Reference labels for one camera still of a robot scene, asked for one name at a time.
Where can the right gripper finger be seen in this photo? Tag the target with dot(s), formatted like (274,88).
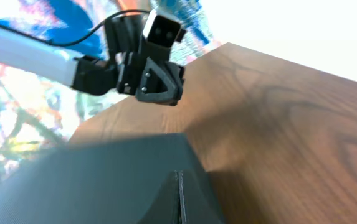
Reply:
(183,199)

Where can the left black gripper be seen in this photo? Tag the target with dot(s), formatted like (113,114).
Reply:
(139,72)

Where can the dark green gift box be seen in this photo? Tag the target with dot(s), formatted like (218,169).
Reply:
(104,182)

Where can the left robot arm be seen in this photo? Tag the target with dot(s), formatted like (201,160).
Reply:
(59,63)

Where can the colourful patterned background cloth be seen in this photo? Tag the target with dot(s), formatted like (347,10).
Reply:
(36,113)

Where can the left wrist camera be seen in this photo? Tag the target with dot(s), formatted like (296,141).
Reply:
(163,29)

